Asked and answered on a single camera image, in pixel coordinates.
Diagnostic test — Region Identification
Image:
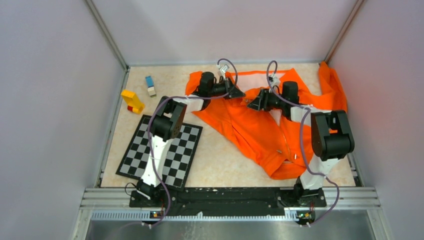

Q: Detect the black white checkerboard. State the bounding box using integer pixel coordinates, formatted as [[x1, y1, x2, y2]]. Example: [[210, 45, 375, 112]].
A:
[[115, 114, 204, 192]]

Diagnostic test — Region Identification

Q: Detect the orange fleece jacket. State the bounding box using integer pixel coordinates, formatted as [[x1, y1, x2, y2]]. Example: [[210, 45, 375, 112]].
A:
[[195, 62, 348, 180]]

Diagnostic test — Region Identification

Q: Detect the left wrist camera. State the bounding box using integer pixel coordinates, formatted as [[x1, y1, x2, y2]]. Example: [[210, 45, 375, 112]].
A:
[[216, 64, 230, 80]]

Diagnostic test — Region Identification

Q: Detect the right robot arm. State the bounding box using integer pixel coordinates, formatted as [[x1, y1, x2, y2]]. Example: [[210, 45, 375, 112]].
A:
[[247, 81, 355, 206]]

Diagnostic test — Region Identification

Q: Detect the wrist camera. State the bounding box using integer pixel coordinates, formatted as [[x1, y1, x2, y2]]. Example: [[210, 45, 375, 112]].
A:
[[268, 74, 281, 88], [216, 64, 230, 80]]

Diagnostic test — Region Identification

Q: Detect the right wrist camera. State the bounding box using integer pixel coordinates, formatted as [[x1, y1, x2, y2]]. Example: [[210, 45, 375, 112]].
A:
[[268, 74, 281, 88]]

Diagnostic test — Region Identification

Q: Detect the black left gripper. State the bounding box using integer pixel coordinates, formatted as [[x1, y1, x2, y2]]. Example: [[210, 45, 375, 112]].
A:
[[207, 76, 245, 100]]

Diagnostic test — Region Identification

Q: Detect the blue and white block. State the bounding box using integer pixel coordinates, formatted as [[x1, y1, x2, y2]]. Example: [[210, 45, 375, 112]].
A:
[[145, 75, 156, 97]]

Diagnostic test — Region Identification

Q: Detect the aluminium front rail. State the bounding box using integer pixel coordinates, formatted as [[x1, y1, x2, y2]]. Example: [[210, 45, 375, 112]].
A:
[[80, 187, 381, 223]]

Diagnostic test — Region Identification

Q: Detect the yellow toy block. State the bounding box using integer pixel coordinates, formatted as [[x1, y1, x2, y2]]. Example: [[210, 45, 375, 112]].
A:
[[120, 89, 145, 114]]

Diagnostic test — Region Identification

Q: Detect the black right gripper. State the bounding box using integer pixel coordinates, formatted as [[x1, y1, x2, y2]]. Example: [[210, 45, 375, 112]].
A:
[[246, 89, 286, 113]]

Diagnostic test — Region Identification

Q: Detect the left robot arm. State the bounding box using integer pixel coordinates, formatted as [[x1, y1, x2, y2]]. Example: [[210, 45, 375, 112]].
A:
[[136, 70, 245, 207]]

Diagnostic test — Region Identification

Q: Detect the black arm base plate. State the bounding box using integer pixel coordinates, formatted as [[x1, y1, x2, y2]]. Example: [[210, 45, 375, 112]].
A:
[[129, 187, 328, 209]]

